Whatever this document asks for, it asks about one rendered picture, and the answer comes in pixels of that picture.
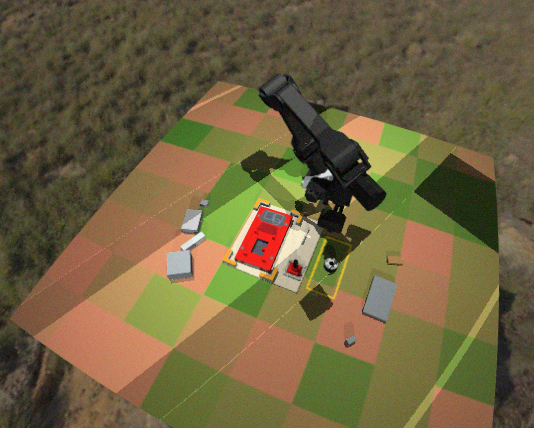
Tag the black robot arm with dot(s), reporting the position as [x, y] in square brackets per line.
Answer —
[320, 146]

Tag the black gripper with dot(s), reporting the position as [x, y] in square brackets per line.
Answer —
[332, 220]

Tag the black wheel with grey hub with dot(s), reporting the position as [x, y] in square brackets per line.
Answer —
[333, 267]

